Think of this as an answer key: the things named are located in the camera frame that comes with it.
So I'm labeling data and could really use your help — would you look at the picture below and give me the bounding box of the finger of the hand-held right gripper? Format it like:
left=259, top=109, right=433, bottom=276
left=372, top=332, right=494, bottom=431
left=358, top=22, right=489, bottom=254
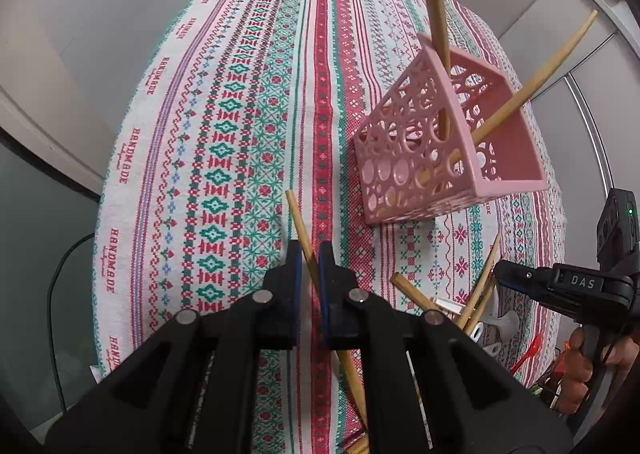
left=494, top=260, right=555, bottom=303

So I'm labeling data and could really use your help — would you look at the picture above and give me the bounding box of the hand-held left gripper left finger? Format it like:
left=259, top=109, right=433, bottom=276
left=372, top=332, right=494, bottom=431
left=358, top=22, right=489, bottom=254
left=45, top=240, right=303, bottom=454

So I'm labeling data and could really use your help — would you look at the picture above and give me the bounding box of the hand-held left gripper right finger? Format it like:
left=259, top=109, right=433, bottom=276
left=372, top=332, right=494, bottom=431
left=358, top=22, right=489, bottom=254
left=318, top=240, right=573, bottom=454

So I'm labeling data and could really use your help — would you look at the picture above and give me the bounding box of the white rice paddle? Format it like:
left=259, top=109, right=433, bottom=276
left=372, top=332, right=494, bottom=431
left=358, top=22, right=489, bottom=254
left=462, top=284, right=522, bottom=343
left=479, top=341, right=507, bottom=366

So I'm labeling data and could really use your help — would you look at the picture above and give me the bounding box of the red plastic spoon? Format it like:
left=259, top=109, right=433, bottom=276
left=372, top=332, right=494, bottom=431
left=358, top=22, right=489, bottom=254
left=509, top=333, right=544, bottom=376

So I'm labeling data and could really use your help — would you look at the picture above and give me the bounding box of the pink perforated utensil holder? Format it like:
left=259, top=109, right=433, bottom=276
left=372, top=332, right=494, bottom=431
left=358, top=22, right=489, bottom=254
left=354, top=33, right=549, bottom=226

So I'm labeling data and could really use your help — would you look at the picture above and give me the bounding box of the person's right hand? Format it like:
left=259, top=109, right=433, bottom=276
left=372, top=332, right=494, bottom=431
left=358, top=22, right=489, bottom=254
left=556, top=327, right=640, bottom=416

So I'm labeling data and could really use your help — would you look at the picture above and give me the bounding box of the patterned striped tablecloth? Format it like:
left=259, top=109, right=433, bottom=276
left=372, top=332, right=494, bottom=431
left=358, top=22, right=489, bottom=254
left=92, top=0, right=568, bottom=454

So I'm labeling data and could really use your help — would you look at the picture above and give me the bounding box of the black cable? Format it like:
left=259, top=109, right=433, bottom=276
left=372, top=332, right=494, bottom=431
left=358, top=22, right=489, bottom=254
left=46, top=233, right=97, bottom=411

